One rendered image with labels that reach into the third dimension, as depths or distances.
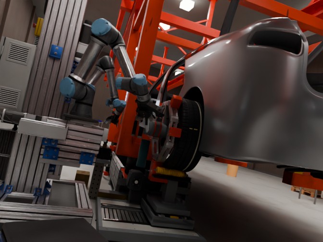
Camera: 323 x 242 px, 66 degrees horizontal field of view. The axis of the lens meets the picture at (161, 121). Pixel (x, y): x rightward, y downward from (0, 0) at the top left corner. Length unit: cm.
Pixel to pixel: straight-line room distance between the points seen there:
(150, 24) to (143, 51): 31
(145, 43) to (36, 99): 135
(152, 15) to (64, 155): 180
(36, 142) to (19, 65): 54
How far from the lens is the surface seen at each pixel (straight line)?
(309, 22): 400
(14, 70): 194
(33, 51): 195
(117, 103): 234
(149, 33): 284
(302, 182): 375
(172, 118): 201
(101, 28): 164
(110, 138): 456
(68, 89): 164
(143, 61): 274
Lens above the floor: 80
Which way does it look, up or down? 3 degrees up
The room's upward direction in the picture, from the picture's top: 12 degrees clockwise
